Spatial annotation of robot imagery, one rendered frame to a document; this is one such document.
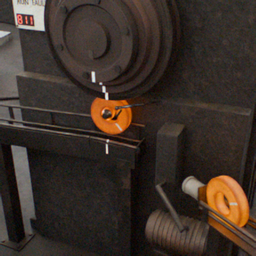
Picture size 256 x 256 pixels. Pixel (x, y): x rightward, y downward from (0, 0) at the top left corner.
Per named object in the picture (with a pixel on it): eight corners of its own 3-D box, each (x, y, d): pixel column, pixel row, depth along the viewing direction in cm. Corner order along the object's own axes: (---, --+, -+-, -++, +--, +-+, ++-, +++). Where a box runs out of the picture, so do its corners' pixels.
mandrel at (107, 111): (131, 96, 152) (128, 106, 155) (122, 92, 153) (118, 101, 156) (111, 114, 138) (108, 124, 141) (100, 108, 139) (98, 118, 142)
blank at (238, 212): (223, 225, 123) (214, 228, 121) (209, 176, 124) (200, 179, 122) (256, 228, 108) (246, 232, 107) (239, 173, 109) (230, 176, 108)
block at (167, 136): (163, 174, 154) (166, 119, 143) (183, 178, 151) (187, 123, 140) (154, 188, 146) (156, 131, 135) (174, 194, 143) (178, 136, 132)
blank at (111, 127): (87, 107, 150) (83, 110, 147) (112, 84, 141) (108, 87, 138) (113, 138, 151) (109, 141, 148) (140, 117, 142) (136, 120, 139)
